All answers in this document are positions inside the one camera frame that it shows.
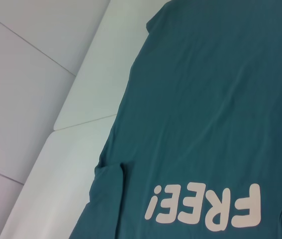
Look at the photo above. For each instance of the teal t-shirt with pink print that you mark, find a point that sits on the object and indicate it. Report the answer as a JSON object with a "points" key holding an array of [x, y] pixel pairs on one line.
{"points": [[205, 112]]}

